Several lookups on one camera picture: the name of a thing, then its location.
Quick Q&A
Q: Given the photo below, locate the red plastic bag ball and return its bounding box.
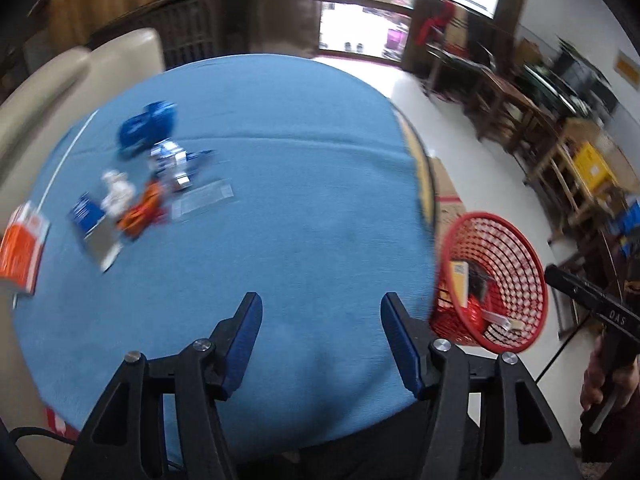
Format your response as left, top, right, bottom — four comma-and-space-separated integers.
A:
463, 296, 487, 333

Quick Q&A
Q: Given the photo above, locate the black plastic bag ball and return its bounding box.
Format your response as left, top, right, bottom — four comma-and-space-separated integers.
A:
468, 261, 492, 304

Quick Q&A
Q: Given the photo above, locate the orange wrapper bundle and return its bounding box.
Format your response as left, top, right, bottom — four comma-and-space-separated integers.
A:
116, 179, 165, 240

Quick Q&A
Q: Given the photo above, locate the blue plastic bag ball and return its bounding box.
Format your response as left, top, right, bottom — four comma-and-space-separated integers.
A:
117, 101, 177, 158

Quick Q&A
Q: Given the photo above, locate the person's right hand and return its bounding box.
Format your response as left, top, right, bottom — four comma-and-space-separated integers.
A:
579, 334, 640, 413

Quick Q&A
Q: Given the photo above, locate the open orange white box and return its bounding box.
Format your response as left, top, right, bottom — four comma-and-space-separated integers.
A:
449, 260, 469, 309

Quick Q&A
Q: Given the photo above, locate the red mesh waste basket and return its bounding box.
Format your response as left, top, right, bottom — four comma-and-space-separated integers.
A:
430, 211, 548, 353

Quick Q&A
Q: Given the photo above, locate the brown cardboard box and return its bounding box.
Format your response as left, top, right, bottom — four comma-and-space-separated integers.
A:
430, 157, 466, 244

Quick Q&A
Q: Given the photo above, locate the clear plastic wrapper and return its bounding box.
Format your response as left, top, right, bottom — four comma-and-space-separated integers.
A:
169, 180, 234, 221

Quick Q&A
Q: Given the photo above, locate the yellow crate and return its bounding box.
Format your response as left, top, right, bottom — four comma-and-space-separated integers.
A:
573, 142, 617, 193

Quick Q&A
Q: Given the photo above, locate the blue tablecloth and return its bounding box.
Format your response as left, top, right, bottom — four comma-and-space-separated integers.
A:
13, 55, 436, 457

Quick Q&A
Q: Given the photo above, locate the blue white flat packet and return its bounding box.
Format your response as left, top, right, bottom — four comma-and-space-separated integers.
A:
68, 193, 122, 273

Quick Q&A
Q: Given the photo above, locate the blue silver foil wrapper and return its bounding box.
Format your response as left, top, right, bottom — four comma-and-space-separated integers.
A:
149, 139, 214, 193

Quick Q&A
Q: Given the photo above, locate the orange white carton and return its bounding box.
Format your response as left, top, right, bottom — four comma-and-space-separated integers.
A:
0, 202, 51, 296

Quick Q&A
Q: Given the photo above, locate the white plastic straw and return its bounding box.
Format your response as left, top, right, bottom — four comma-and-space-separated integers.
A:
36, 108, 101, 212

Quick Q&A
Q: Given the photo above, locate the wooden chair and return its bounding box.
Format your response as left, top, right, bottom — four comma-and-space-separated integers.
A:
463, 68, 566, 166

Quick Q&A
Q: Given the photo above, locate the beige leather sofa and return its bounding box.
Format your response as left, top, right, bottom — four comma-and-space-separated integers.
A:
1, 28, 165, 221

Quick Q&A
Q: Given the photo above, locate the black cable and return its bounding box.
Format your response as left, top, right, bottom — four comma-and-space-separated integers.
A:
0, 424, 82, 480

